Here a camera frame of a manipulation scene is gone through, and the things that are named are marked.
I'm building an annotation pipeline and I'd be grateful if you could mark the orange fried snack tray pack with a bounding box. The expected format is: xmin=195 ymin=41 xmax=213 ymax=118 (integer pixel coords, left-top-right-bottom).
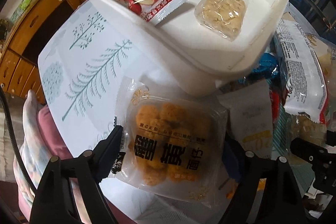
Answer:
xmin=111 ymin=77 xmax=228 ymax=207

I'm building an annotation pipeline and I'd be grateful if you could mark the white orange snack bar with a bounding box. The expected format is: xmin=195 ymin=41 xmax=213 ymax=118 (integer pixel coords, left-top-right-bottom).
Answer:
xmin=218 ymin=80 xmax=273 ymax=159

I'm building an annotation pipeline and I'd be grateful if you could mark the long white cracker package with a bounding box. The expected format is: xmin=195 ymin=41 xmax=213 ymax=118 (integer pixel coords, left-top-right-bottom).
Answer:
xmin=274 ymin=12 xmax=328 ymax=124

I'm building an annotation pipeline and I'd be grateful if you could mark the clear pack pale biscuit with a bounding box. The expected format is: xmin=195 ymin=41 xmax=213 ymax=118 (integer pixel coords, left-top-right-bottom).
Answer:
xmin=194 ymin=0 xmax=248 ymax=41

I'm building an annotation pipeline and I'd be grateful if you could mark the brown beige bread package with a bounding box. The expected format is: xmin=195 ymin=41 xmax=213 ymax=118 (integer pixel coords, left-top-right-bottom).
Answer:
xmin=291 ymin=28 xmax=335 ymax=143

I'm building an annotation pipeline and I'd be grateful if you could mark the pink floral quilt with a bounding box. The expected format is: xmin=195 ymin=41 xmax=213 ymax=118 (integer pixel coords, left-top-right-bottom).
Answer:
xmin=13 ymin=90 xmax=135 ymax=223

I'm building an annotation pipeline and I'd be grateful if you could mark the red wrapped candy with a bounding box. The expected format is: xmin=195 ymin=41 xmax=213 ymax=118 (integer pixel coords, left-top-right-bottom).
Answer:
xmin=269 ymin=89 xmax=281 ymax=123

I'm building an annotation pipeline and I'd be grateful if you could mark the white leaf print tablecloth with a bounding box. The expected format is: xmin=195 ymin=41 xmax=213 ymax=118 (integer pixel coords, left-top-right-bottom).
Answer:
xmin=38 ymin=2 xmax=232 ymax=223

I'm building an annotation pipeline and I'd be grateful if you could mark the blue foil snack packet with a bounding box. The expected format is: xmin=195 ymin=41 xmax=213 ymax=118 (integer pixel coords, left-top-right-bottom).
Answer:
xmin=247 ymin=53 xmax=279 ymax=81

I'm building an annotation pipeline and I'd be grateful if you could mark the wooden desk with drawers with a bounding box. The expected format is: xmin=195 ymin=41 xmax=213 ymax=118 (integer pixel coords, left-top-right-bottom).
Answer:
xmin=1 ymin=0 xmax=86 ymax=104

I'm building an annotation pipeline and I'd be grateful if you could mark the white plastic storage bin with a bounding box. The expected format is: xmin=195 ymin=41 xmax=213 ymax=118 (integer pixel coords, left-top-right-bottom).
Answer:
xmin=90 ymin=0 xmax=289 ymax=97

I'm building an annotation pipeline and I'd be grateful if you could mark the black cable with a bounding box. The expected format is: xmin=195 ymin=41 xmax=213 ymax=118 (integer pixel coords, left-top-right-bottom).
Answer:
xmin=0 ymin=87 xmax=36 ymax=193

